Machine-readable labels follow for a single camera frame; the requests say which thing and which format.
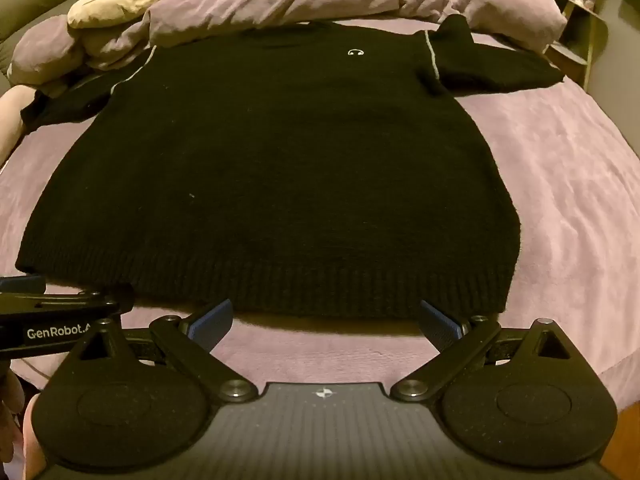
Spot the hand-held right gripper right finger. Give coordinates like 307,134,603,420
390,300,571,403

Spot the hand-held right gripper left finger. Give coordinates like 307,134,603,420
75,298,257,403

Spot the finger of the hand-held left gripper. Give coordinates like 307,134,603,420
0,274,47,295
0,290,122,327

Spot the black knit sweater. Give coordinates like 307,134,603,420
15,14,566,322

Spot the person's left hand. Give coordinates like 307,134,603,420
0,370,47,467

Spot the cream long pillow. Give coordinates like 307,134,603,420
0,85,38,166

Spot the purple bed sheet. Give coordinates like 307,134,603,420
0,17,640,411

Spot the purple pillow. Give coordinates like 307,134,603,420
9,14,151,86

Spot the green headboard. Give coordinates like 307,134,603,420
0,0,93,78

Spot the yellow side table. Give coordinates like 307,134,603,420
544,0,608,86

